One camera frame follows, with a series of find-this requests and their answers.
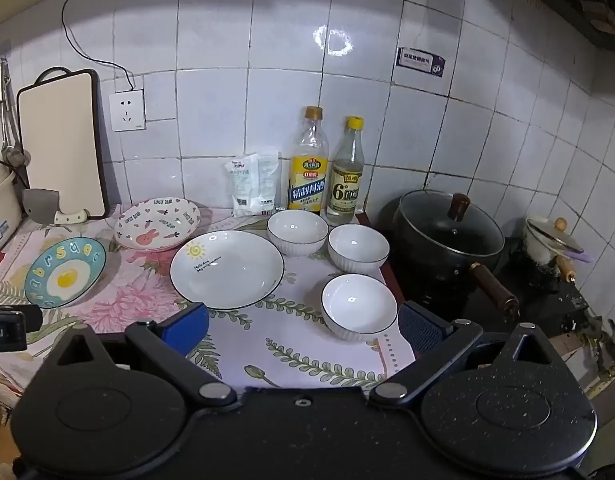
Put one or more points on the glass pot lid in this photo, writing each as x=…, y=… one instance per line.
x=427, y=220

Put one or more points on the white wall socket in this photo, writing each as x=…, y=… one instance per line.
x=128, y=110

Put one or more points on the yellow cap vinegar bottle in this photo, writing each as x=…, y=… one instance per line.
x=345, y=185

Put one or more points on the blue plate with egg print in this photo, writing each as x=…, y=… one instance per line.
x=62, y=275

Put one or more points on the white plate with sun print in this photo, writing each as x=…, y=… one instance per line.
x=227, y=270

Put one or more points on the rabbit and carrot print plate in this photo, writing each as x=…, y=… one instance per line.
x=152, y=230

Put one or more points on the small white enamel pot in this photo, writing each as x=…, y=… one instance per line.
x=540, y=245

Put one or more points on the black cooking pot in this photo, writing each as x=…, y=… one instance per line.
x=437, y=272

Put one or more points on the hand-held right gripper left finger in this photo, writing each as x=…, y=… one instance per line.
x=187, y=322

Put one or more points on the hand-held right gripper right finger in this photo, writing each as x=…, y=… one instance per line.
x=420, y=327

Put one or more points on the black gas stove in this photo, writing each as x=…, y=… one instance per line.
x=537, y=305

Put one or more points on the white ribbed bowl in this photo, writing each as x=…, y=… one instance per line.
x=297, y=227
x=360, y=307
x=358, y=247

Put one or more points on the wall sticker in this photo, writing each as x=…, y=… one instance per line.
x=420, y=62

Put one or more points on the white seasoning bag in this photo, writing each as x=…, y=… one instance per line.
x=242, y=185
x=269, y=180

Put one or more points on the metal ladle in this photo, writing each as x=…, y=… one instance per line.
x=17, y=159

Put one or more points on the yellow label cooking wine bottle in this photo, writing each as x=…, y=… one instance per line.
x=308, y=180

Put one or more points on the white cutting board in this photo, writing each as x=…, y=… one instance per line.
x=57, y=145

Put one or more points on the floral tablecloth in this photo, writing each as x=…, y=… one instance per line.
x=297, y=340

